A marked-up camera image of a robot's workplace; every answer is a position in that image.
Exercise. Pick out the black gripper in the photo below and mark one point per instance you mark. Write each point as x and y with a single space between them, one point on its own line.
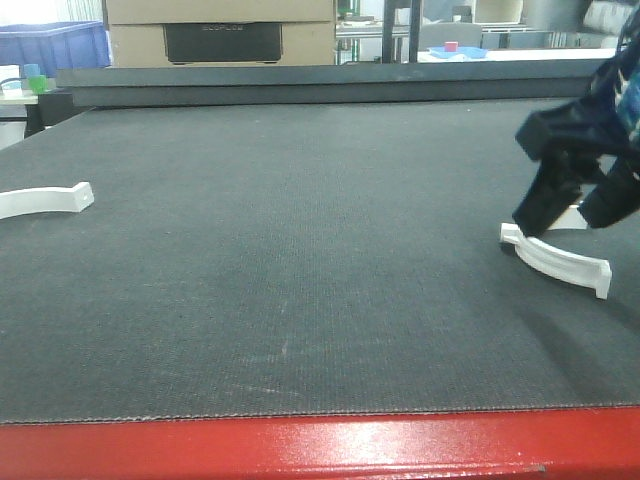
605 120

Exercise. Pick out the white PVC pipe clamp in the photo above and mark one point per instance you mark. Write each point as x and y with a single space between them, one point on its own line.
29 201
573 268

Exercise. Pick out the blue tray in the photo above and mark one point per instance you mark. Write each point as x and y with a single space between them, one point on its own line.
461 52

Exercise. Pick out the small red cube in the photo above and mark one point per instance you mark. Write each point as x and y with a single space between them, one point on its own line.
451 46

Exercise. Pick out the large cardboard box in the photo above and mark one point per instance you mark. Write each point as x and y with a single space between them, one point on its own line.
149 34

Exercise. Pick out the blue crate on side table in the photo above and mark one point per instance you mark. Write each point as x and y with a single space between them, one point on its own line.
56 46

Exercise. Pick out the green cup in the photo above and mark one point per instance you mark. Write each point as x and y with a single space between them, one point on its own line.
38 84

